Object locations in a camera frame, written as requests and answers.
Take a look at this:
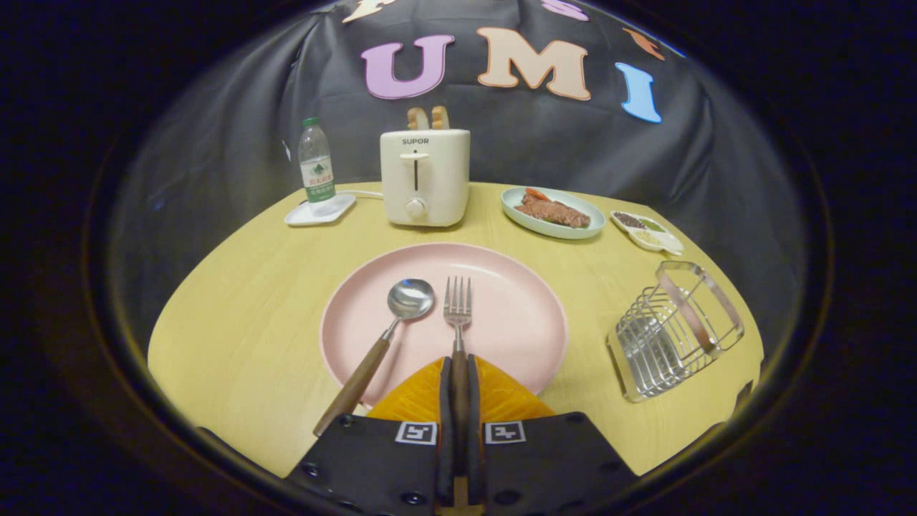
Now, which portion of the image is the pink round plate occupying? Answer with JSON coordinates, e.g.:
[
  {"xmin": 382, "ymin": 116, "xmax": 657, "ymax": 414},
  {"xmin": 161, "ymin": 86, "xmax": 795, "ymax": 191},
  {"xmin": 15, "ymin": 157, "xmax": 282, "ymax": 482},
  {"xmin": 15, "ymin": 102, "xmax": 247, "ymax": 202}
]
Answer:
[{"xmin": 320, "ymin": 242, "xmax": 570, "ymax": 408}]

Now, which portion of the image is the clear plastic water bottle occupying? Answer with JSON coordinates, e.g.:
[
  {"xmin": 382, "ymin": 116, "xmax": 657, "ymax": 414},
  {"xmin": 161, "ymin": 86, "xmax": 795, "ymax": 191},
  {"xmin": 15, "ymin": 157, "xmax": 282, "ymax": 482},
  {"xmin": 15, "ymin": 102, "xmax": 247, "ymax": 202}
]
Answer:
[{"xmin": 298, "ymin": 118, "xmax": 337, "ymax": 204}]

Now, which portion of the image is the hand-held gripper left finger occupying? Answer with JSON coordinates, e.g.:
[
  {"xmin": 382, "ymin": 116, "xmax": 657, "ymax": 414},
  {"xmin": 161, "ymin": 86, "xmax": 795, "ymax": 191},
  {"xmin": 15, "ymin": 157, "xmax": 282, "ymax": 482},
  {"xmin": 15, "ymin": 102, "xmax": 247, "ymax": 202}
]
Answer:
[{"xmin": 287, "ymin": 356, "xmax": 454, "ymax": 516}]

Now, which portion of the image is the wooden handled metal fork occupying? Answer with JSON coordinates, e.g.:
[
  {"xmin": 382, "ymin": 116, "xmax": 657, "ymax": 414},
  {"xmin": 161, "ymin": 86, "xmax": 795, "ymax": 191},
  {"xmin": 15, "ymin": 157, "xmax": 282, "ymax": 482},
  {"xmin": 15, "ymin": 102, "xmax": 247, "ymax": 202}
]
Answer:
[{"xmin": 443, "ymin": 276, "xmax": 474, "ymax": 478}]

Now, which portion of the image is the black backdrop cloth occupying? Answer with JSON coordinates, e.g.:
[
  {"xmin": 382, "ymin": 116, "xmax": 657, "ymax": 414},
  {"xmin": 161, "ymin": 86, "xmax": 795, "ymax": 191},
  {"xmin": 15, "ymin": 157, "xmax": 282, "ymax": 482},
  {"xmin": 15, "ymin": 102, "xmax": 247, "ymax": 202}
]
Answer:
[{"xmin": 107, "ymin": 0, "xmax": 810, "ymax": 352}]

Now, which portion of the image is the small white square tray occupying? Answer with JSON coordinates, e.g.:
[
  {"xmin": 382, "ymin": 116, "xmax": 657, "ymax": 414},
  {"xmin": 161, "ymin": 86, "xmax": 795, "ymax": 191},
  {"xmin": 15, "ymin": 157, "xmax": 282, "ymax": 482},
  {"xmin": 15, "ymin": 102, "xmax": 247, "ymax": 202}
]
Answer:
[{"xmin": 284, "ymin": 193, "xmax": 357, "ymax": 227}]

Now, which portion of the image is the white divided seasoning dish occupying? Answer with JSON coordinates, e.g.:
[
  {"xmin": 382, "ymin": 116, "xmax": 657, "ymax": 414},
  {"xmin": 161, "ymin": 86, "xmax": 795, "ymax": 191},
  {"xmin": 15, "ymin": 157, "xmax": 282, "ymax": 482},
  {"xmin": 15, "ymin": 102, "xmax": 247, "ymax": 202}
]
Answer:
[{"xmin": 610, "ymin": 210, "xmax": 684, "ymax": 257}]

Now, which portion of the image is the brown steak piece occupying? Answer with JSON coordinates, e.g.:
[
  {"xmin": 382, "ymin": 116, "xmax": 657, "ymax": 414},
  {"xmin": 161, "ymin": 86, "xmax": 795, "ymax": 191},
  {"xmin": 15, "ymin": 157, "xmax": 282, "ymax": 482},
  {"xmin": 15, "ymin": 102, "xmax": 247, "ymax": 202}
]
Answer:
[{"xmin": 514, "ymin": 193, "xmax": 592, "ymax": 229}]

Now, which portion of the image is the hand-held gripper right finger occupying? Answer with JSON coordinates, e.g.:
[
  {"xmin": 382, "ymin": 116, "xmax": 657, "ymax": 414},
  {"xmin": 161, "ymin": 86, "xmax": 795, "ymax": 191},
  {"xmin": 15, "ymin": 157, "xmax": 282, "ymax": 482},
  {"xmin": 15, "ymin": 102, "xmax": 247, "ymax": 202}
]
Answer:
[{"xmin": 467, "ymin": 354, "xmax": 639, "ymax": 516}]

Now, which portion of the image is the metal wire cutlery holder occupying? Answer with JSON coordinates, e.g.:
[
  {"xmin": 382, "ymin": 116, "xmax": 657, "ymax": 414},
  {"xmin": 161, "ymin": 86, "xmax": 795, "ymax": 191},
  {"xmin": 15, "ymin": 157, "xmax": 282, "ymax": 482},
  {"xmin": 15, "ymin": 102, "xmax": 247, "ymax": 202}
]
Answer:
[{"xmin": 607, "ymin": 260, "xmax": 745, "ymax": 403}]

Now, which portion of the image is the pale green oval plate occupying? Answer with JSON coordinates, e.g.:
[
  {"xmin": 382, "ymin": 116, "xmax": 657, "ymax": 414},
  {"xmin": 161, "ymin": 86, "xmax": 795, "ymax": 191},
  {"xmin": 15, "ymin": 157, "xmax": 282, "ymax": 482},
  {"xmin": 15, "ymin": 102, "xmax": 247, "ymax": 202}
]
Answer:
[{"xmin": 501, "ymin": 186, "xmax": 607, "ymax": 239}]

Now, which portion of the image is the cream white toaster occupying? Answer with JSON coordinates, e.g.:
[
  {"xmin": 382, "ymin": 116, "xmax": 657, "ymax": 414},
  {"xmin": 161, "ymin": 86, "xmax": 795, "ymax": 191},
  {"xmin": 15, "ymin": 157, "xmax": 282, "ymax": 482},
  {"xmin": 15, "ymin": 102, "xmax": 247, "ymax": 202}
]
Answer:
[{"xmin": 380, "ymin": 128, "xmax": 471, "ymax": 228}]

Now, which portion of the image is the wooden handled metal spoon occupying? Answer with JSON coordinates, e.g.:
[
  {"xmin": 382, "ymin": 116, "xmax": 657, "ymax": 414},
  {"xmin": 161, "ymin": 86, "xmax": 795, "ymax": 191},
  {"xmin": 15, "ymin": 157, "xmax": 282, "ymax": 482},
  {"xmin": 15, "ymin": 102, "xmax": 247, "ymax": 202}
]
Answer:
[{"xmin": 313, "ymin": 278, "xmax": 436, "ymax": 438}]

